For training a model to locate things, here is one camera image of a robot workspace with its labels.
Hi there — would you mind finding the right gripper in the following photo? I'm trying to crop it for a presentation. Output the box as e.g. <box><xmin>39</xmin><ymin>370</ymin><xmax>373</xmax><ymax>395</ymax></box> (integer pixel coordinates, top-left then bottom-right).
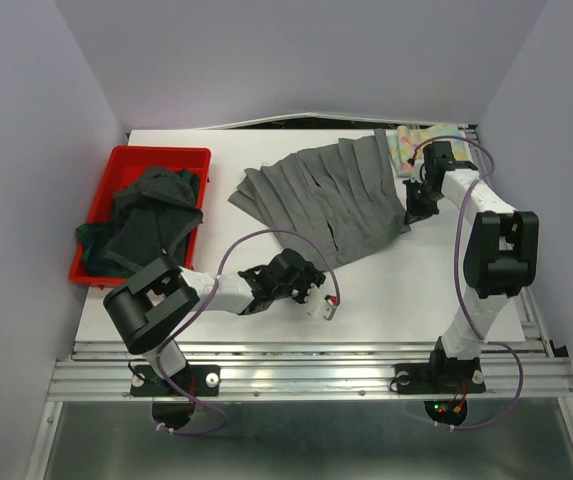
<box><xmin>401</xmin><ymin>177</ymin><xmax>441</xmax><ymax>224</ymax></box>

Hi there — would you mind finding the floral pastel skirt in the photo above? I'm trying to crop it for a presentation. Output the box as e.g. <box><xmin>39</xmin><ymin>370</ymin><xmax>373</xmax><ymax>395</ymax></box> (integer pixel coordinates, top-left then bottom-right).
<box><xmin>386</xmin><ymin>124</ymin><xmax>464</xmax><ymax>178</ymax></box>

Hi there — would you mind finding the grey skirt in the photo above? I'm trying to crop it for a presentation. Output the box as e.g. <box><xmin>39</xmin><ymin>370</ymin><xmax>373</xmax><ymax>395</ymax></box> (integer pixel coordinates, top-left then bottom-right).
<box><xmin>229</xmin><ymin>129</ymin><xmax>410</xmax><ymax>271</ymax></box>

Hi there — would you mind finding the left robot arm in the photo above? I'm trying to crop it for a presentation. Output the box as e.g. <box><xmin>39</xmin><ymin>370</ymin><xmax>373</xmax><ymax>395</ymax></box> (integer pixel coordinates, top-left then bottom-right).
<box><xmin>103</xmin><ymin>249</ymin><xmax>325</xmax><ymax>394</ymax></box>

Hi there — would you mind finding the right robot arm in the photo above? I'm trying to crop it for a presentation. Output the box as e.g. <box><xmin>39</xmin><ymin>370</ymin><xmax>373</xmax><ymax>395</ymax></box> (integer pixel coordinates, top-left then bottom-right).
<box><xmin>404</xmin><ymin>135</ymin><xmax>539</xmax><ymax>390</ymax></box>

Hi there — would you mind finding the dark charcoal knit skirt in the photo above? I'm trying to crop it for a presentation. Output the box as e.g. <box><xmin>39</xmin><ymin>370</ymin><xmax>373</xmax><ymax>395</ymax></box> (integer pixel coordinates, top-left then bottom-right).
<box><xmin>103</xmin><ymin>167</ymin><xmax>205</xmax><ymax>280</ymax></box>

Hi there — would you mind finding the red plastic bin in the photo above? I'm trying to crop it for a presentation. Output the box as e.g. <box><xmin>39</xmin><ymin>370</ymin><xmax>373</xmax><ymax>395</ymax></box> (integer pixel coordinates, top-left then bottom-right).
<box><xmin>70</xmin><ymin>146</ymin><xmax>211</xmax><ymax>288</ymax></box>

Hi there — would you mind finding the dark green skirt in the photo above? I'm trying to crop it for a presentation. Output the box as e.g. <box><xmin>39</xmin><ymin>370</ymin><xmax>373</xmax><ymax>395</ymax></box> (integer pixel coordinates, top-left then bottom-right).
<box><xmin>75</xmin><ymin>169</ymin><xmax>205</xmax><ymax>279</ymax></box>

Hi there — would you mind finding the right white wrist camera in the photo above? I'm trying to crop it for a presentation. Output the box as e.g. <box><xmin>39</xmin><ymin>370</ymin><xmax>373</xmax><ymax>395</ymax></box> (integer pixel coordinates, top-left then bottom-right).
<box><xmin>402</xmin><ymin>154</ymin><xmax>424</xmax><ymax>182</ymax></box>

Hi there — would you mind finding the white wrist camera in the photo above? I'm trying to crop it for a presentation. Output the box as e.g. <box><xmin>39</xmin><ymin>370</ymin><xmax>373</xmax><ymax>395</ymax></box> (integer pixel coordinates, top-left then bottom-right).
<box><xmin>305</xmin><ymin>286</ymin><xmax>339</xmax><ymax>321</ymax></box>
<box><xmin>402</xmin><ymin>154</ymin><xmax>424</xmax><ymax>182</ymax></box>

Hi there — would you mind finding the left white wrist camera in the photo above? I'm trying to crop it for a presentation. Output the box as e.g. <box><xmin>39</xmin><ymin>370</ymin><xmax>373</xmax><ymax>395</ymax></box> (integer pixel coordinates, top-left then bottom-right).
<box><xmin>305</xmin><ymin>286</ymin><xmax>339</xmax><ymax>321</ymax></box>

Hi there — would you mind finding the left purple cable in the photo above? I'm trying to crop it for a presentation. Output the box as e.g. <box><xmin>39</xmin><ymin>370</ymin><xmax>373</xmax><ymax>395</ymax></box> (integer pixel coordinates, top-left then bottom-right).
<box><xmin>154</xmin><ymin>227</ymin><xmax>342</xmax><ymax>435</ymax></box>

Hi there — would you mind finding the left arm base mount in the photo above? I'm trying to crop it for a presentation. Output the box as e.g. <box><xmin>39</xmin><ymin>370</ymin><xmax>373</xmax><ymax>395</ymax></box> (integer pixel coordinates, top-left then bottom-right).
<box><xmin>128</xmin><ymin>363</ymin><xmax>221</xmax><ymax>398</ymax></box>

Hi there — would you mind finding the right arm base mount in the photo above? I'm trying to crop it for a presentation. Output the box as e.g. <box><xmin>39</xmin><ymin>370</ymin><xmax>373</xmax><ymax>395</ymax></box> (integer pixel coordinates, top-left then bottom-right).
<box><xmin>389</xmin><ymin>350</ymin><xmax>486</xmax><ymax>395</ymax></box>

